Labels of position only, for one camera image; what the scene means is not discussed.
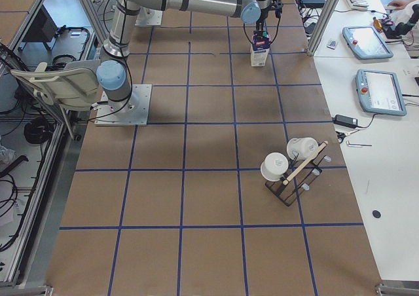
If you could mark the teach pendant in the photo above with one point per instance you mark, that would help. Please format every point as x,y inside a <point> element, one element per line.
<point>366,43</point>
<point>379,92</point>

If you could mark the white cup rear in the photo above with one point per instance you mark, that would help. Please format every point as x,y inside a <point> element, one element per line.
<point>301,148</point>

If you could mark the white cup front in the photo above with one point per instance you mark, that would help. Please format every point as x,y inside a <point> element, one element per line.
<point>274,166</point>

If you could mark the grey office chair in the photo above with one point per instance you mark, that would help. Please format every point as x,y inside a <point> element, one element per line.
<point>74,88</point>

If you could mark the lower teach pendant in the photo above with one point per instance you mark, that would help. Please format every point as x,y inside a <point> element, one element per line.
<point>379,92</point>

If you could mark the blue white milk carton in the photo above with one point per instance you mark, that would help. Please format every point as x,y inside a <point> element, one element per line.
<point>260,47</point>

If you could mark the white cup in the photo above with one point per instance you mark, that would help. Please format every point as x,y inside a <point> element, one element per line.
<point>274,166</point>
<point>301,148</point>

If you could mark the black power adapter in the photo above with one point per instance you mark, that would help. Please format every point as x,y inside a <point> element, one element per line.
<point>345,121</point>

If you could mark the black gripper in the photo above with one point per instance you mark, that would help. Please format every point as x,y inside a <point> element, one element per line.
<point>260,17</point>

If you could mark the black wire mug rack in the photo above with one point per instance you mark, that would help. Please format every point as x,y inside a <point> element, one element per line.
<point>299,176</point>

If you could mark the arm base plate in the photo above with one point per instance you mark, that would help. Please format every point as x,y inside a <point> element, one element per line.
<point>136,112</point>
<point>148,18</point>

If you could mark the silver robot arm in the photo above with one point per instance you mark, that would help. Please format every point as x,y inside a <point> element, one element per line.
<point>113,73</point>

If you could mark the upper teach pendant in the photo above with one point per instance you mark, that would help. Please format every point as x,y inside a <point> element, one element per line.
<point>366,43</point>

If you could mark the brown paper table cover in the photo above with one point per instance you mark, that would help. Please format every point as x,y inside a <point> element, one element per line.
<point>179,206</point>

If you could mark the aluminium frame post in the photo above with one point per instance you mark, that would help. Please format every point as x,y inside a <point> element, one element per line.
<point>321,25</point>

